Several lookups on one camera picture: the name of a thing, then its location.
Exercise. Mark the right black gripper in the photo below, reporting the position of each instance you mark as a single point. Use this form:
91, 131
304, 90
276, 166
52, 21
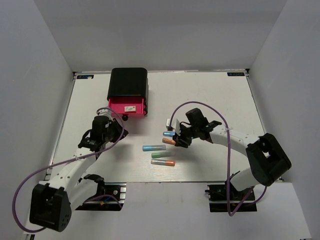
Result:
181, 141

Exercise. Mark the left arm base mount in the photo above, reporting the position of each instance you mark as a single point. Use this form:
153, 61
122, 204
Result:
110, 198

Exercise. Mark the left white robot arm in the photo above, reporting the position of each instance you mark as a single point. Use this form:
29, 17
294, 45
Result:
53, 202

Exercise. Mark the left blue corner label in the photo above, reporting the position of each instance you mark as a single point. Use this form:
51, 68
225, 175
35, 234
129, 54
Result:
85, 77

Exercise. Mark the blue corner label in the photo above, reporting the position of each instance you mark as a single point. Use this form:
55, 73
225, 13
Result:
85, 77
236, 74

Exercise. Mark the right blue corner label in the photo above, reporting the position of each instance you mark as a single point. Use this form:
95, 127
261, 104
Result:
236, 74

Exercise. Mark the light blue clear tube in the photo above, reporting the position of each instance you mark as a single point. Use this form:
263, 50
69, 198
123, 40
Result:
148, 148

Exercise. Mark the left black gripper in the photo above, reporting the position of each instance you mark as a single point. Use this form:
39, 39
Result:
117, 125

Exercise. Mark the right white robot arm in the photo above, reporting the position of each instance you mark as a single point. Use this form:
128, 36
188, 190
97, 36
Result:
267, 159

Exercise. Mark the blue pen refill tube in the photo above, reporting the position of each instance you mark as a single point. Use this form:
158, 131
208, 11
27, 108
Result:
168, 133

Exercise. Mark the black drawer cabinet shell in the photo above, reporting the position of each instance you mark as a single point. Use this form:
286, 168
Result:
129, 81

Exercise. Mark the green clear tube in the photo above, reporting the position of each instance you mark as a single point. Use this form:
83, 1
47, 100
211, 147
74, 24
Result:
164, 154

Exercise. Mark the clear tube orange cap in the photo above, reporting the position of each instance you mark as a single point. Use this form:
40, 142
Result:
162, 162

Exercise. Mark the orange pen refill tube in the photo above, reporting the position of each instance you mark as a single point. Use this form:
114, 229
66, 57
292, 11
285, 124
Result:
169, 141

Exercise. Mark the pink top drawer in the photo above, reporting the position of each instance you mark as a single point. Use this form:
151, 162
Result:
118, 103

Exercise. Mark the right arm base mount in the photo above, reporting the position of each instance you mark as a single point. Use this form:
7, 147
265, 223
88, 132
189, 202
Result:
217, 197

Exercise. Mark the white eraser with red label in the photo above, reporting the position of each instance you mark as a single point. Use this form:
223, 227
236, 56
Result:
130, 109

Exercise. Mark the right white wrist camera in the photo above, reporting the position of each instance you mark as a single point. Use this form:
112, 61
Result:
173, 125

